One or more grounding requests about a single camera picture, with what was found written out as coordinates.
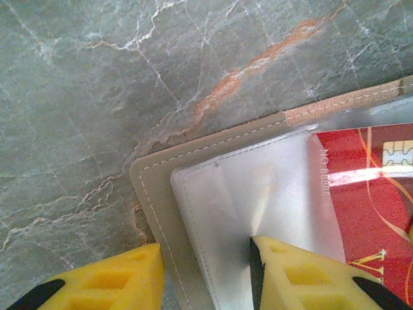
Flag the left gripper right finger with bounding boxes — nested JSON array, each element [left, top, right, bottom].
[[248, 234, 413, 310]]

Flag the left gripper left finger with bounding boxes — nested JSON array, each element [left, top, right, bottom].
[[6, 242, 166, 310]]

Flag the red credit card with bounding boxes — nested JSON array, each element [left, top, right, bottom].
[[307, 122, 413, 306]]

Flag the brown leather card holder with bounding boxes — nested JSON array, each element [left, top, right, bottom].
[[128, 76, 413, 310]]

